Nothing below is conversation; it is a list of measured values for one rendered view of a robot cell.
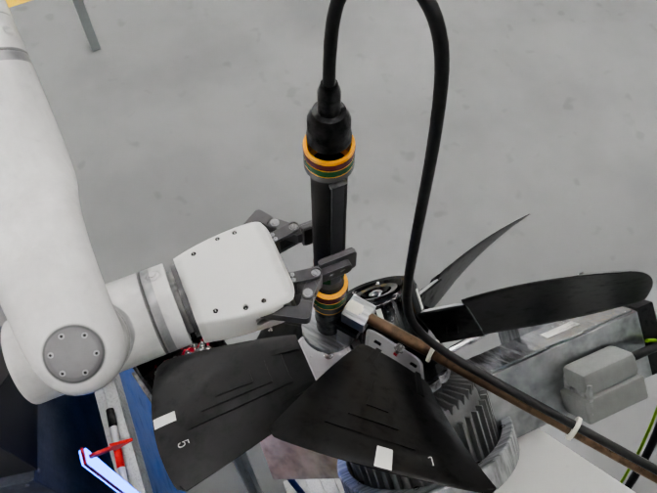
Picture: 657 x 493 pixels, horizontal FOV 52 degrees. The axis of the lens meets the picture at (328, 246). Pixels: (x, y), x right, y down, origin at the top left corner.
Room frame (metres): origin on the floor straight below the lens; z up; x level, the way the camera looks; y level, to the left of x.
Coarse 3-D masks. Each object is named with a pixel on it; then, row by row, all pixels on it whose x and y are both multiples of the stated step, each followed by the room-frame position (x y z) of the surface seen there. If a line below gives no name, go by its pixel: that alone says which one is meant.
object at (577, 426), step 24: (336, 0) 0.35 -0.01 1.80; (432, 0) 0.32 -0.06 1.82; (336, 24) 0.35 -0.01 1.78; (432, 24) 0.31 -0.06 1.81; (336, 48) 0.35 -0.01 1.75; (432, 120) 0.31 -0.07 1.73; (432, 144) 0.31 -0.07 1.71; (432, 168) 0.31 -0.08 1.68; (408, 264) 0.31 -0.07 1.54; (408, 288) 0.30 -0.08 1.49; (408, 312) 0.30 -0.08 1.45; (456, 360) 0.27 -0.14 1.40; (504, 384) 0.24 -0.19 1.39; (552, 408) 0.22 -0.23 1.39; (576, 432) 0.19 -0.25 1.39; (624, 456) 0.17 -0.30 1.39
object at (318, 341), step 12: (360, 300) 0.35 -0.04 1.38; (312, 312) 0.37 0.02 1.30; (348, 312) 0.33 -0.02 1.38; (372, 312) 0.33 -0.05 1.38; (312, 324) 0.36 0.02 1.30; (336, 324) 0.33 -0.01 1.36; (348, 324) 0.32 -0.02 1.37; (360, 324) 0.32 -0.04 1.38; (312, 336) 0.34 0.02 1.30; (324, 336) 0.34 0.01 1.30; (336, 336) 0.34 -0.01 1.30; (348, 336) 0.32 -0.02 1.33; (324, 348) 0.32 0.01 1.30; (336, 348) 0.32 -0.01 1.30
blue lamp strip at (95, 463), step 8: (88, 456) 0.22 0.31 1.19; (88, 464) 0.21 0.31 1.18; (96, 464) 0.22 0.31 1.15; (104, 464) 0.23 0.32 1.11; (104, 472) 0.21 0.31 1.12; (112, 472) 0.22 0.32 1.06; (112, 480) 0.21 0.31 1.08; (120, 480) 0.22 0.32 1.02; (120, 488) 0.21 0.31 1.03; (128, 488) 0.22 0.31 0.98
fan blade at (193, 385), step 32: (224, 352) 0.37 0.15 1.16; (256, 352) 0.37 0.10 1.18; (288, 352) 0.36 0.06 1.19; (160, 384) 0.33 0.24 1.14; (192, 384) 0.32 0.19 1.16; (224, 384) 0.32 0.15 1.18; (256, 384) 0.32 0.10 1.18; (288, 384) 0.31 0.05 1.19; (160, 416) 0.28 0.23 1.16; (192, 416) 0.28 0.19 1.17; (224, 416) 0.27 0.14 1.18; (256, 416) 0.27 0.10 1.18; (160, 448) 0.23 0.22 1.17; (192, 448) 0.23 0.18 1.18; (224, 448) 0.23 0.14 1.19; (192, 480) 0.19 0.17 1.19
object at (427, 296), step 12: (432, 288) 0.47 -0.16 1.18; (432, 300) 0.48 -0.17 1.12; (432, 312) 0.39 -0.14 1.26; (444, 312) 0.39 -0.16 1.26; (456, 312) 0.39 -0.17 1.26; (468, 312) 0.39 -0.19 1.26; (432, 324) 0.39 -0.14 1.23; (444, 324) 0.39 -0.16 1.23; (456, 324) 0.39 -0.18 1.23; (468, 324) 0.39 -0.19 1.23; (444, 336) 0.39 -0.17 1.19; (456, 336) 0.38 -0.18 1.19; (468, 336) 0.38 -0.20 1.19
